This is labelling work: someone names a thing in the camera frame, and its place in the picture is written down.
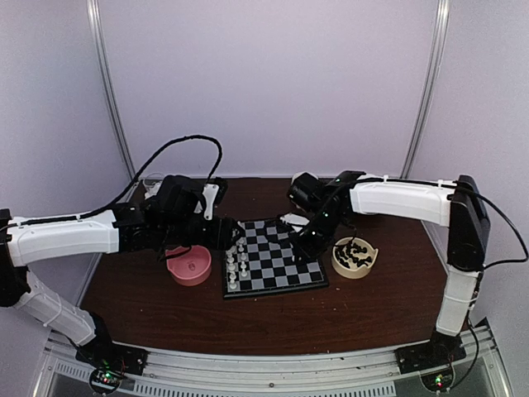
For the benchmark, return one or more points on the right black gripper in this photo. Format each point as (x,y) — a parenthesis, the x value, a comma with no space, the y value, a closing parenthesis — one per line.
(307,252)

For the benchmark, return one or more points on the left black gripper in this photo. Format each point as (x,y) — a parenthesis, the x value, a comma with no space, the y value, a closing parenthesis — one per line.
(220,238)

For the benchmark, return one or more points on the white king piece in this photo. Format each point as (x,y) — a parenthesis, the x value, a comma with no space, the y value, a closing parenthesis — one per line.
(230,260)

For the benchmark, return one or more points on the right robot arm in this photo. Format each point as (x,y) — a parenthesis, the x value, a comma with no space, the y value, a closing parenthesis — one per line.
(453,205)

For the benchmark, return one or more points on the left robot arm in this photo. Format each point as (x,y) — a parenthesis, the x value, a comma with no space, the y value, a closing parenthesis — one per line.
(179,213)

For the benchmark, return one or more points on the black chess pieces pile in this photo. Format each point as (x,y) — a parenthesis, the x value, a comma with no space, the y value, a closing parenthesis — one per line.
(352,253)

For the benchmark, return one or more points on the black white chess board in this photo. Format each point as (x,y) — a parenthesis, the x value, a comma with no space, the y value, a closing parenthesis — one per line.
(271,265)

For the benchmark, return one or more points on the cream bowl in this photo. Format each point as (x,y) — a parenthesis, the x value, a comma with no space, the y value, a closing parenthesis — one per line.
(354,273)

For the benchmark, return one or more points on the pink bowl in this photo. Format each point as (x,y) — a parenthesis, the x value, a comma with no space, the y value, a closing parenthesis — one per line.
(189,266)

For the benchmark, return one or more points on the cream ribbed mug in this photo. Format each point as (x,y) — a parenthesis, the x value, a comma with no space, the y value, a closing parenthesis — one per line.
(296,176)

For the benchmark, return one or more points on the clear glass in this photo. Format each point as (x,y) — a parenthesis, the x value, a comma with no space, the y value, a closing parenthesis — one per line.
(152,179)

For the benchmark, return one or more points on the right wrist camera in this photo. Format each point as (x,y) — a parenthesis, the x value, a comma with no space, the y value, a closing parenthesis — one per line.
(294,220)

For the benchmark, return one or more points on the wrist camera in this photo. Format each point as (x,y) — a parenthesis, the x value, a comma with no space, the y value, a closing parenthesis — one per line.
(213,192)
(294,220)

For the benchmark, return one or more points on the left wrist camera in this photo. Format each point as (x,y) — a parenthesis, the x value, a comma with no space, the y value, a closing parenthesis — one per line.
(213,192)

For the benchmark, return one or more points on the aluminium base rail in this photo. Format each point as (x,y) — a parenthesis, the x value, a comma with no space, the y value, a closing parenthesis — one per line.
(373,372)

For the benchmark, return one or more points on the right aluminium frame post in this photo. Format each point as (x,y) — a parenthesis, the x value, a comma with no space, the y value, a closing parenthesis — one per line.
(438,45)

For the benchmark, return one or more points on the aluminium frame post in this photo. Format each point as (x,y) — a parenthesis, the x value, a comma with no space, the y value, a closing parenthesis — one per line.
(438,45)
(95,23)

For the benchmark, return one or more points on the left aluminium frame post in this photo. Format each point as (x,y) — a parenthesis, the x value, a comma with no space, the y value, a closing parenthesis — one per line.
(95,23)

